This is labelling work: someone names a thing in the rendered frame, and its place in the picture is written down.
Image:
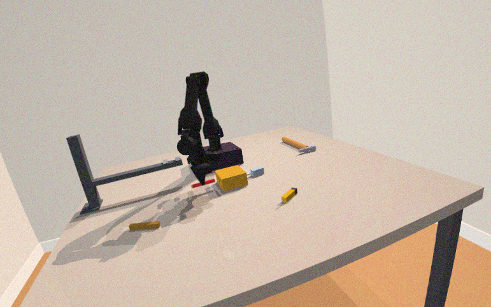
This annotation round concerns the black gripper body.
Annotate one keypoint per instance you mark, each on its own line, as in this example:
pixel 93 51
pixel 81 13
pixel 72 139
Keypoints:
pixel 196 159

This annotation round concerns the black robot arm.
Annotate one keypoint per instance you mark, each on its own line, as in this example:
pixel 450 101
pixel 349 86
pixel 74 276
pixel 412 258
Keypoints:
pixel 190 120

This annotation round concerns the brown rectangular bar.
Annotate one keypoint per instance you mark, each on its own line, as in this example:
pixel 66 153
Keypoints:
pixel 144 225

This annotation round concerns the yellow screwdriver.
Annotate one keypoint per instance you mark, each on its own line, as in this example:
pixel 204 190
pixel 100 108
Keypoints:
pixel 288 195

